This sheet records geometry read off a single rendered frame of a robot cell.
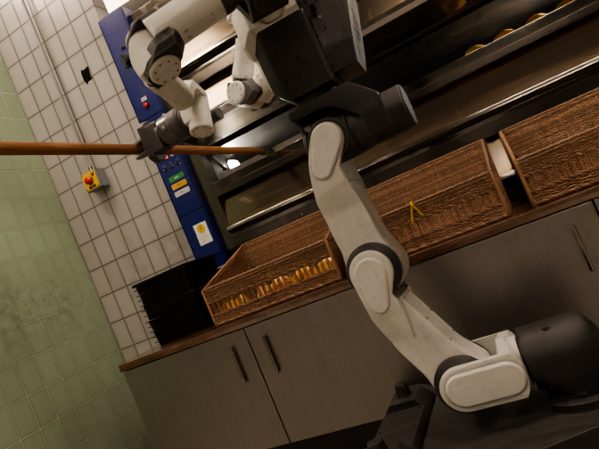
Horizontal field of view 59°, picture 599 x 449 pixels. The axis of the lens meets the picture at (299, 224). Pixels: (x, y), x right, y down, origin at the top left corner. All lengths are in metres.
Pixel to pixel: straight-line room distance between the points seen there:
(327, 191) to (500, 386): 0.61
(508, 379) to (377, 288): 0.36
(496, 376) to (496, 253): 0.48
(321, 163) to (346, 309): 0.64
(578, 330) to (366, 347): 0.73
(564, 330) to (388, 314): 0.40
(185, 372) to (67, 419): 0.78
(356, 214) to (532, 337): 0.50
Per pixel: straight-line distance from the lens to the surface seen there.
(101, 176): 2.89
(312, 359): 1.90
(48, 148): 1.36
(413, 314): 1.37
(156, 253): 2.78
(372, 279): 1.31
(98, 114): 2.96
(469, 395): 1.37
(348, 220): 1.36
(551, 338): 1.36
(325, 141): 1.33
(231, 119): 2.43
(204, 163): 2.59
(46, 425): 2.70
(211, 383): 2.12
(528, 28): 2.27
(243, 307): 2.01
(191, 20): 1.25
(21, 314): 2.75
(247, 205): 2.49
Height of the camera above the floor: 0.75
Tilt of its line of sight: 2 degrees up
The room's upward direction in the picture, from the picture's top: 23 degrees counter-clockwise
